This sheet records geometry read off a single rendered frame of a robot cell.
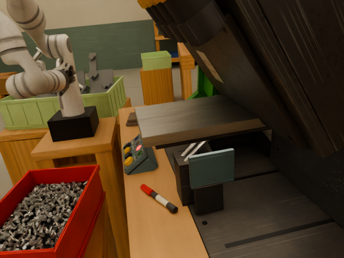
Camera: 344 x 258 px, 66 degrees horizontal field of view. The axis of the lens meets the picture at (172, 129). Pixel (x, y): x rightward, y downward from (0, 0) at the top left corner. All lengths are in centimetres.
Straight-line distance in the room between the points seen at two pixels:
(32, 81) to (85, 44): 733
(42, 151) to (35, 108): 49
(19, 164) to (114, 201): 69
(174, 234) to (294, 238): 23
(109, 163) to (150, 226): 61
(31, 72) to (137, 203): 44
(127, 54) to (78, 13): 162
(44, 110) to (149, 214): 110
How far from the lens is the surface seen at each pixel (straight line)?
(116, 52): 794
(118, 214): 131
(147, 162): 75
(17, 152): 171
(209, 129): 44
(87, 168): 82
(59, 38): 118
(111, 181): 121
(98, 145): 112
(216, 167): 56
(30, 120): 166
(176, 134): 43
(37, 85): 81
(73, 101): 120
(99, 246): 73
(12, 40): 83
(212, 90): 64
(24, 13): 99
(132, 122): 109
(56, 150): 116
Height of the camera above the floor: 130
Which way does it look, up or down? 23 degrees down
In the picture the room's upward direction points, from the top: 6 degrees counter-clockwise
